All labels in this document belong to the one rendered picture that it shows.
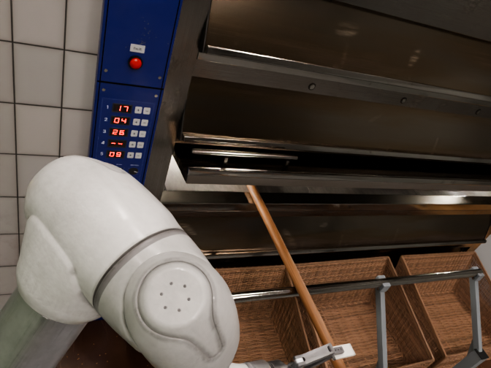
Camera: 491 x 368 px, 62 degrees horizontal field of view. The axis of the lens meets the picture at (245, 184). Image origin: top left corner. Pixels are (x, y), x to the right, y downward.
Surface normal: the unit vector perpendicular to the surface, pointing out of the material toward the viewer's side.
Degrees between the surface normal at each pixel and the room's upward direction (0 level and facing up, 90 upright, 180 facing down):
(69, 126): 90
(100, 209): 20
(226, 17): 70
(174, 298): 27
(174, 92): 90
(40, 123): 90
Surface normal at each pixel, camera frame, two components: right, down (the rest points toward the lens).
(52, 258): -0.43, 0.04
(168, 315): 0.12, -0.50
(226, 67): 0.31, 0.66
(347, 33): 0.39, 0.37
